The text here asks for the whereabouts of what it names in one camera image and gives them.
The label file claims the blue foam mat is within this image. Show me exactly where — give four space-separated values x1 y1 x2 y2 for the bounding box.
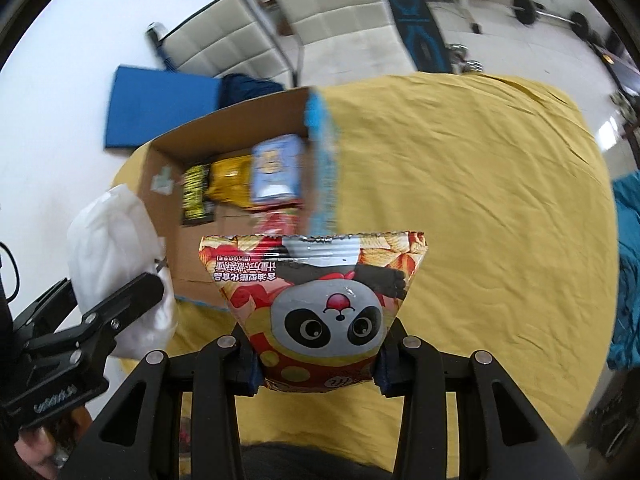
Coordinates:
102 64 223 151

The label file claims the black snack packet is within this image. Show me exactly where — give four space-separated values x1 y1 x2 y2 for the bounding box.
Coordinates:
180 164 216 226

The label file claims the red snack packet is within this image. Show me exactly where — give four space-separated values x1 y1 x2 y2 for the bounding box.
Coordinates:
252 200 306 238

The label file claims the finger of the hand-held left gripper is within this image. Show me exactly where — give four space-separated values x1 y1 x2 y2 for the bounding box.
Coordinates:
12 277 77 337
81 273 167 344

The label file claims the yellow tablecloth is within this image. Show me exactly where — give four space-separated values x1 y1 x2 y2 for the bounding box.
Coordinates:
111 71 618 480

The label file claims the white quilted chair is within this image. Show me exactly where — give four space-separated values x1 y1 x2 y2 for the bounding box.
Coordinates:
160 0 296 86
262 0 416 86

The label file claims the person's left hand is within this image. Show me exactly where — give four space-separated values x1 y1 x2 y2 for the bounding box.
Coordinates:
15 430 68 480

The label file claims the white plastic bag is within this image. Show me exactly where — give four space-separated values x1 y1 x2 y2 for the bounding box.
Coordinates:
66 184 177 361

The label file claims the panda print snack packet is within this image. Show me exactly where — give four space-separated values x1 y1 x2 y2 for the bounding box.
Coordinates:
198 230 430 393

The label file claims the pair of shoes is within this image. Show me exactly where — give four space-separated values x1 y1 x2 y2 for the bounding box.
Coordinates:
612 92 637 122

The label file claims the yellow snack packet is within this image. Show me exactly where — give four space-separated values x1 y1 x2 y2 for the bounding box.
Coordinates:
207 156 258 208

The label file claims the short barbell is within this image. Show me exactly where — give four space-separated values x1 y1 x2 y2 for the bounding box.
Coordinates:
507 0 593 41

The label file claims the cardboard box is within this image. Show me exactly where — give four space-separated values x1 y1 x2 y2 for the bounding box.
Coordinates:
134 86 341 311

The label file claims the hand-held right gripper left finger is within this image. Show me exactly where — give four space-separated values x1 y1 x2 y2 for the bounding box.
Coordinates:
75 332 264 480

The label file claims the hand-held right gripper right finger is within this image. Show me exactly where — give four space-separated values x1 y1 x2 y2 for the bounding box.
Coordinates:
374 320 567 480

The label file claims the teal blanket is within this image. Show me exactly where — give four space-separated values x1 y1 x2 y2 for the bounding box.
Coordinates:
607 167 640 371

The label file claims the dark blue cloth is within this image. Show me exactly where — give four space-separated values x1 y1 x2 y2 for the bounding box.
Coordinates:
220 74 283 108

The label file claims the blue tissue pack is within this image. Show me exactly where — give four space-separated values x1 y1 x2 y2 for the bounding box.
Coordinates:
250 134 307 203

